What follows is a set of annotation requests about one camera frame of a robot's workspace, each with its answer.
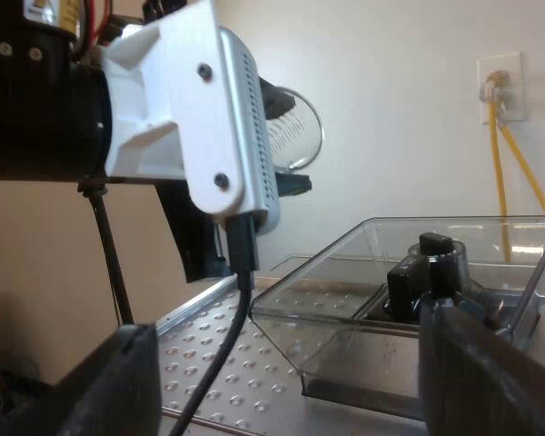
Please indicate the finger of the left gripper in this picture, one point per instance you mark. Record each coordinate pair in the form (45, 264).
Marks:
(276, 101)
(295, 184)

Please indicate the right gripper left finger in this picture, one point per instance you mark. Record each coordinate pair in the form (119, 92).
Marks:
(113, 386)

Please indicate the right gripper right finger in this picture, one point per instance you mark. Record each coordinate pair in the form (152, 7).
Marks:
(481, 386)

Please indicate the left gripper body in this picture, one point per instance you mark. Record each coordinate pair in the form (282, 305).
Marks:
(186, 240)

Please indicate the clear measuring glass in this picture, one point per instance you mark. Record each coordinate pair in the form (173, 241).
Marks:
(304, 136)

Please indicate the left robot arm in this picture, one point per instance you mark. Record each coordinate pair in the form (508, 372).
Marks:
(36, 118)

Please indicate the steel espresso machine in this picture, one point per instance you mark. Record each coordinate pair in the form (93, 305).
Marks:
(227, 363)

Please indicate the clear bean box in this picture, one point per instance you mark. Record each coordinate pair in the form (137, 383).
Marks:
(345, 327)

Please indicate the silver camera box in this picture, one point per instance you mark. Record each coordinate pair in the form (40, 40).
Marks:
(254, 136)

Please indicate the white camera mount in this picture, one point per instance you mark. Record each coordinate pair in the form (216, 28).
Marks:
(172, 100)

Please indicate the white wall outlet plate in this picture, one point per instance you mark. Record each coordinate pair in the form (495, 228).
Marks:
(511, 68)

